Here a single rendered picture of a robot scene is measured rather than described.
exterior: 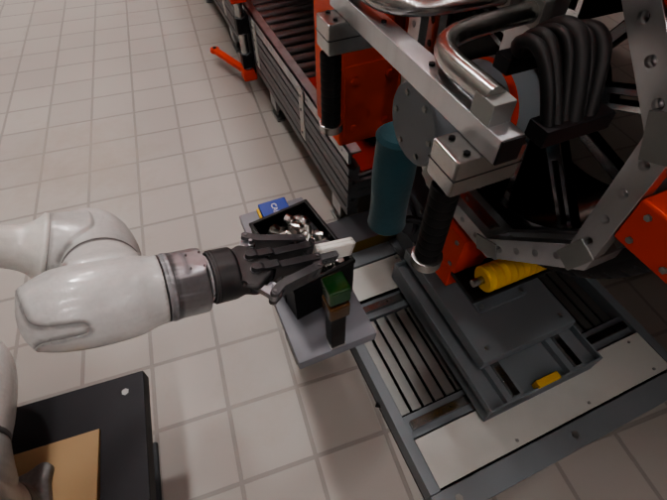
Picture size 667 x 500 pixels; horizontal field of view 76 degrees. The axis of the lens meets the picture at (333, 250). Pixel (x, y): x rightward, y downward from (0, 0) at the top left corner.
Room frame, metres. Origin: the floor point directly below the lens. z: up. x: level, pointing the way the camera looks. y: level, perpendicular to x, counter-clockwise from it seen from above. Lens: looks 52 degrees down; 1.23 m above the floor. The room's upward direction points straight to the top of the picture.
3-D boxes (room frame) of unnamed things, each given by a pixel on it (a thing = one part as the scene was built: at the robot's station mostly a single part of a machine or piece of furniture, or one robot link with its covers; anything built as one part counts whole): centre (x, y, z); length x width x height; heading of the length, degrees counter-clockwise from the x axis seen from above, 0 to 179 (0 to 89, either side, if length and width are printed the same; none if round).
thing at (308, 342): (0.57, 0.07, 0.44); 0.43 x 0.17 x 0.03; 23
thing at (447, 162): (0.38, -0.16, 0.93); 0.09 x 0.05 x 0.05; 113
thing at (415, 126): (0.59, -0.21, 0.85); 0.21 x 0.14 x 0.14; 113
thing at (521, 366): (0.64, -0.45, 0.13); 0.50 x 0.36 x 0.10; 23
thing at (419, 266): (0.36, -0.13, 0.83); 0.04 x 0.04 x 0.16
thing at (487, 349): (0.68, -0.43, 0.32); 0.40 x 0.30 x 0.28; 23
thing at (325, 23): (0.69, -0.02, 0.93); 0.09 x 0.05 x 0.05; 113
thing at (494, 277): (0.54, -0.42, 0.51); 0.29 x 0.06 x 0.06; 113
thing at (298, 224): (0.55, 0.07, 0.51); 0.20 x 0.14 x 0.13; 32
